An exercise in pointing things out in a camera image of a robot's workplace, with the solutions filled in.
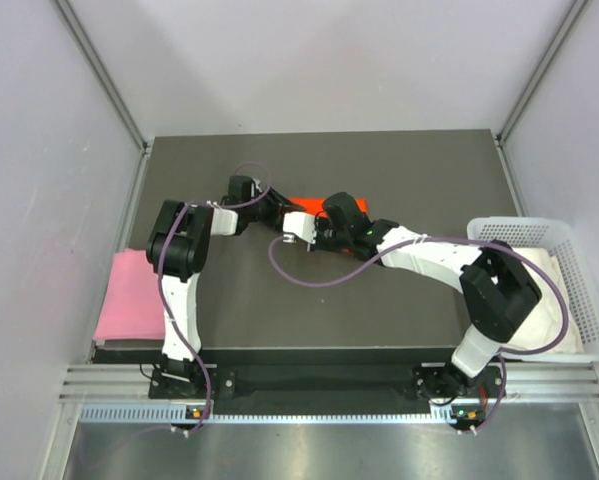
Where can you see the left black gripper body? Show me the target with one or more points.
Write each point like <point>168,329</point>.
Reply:
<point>268,210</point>

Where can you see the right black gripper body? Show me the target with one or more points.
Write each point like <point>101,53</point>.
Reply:
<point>328,238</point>

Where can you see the orange t-shirt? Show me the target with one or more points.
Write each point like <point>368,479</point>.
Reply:
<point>339,207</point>

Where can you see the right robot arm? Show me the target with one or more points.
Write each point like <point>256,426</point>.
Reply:
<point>498,291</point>

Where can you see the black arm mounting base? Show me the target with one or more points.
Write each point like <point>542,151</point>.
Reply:
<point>229,375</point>

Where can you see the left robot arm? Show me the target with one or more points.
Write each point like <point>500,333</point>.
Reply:
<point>177,250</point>

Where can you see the folded pink t-shirt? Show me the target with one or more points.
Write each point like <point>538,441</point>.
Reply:
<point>132,308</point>

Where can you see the white plastic basket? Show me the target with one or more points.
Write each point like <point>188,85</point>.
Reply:
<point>557,238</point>

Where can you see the white t-shirt in basket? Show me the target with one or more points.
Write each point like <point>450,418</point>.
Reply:
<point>545,321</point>

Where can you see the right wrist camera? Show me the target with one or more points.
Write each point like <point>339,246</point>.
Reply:
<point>299,226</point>

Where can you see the slotted cable duct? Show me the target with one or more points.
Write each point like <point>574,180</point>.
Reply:
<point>189,415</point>

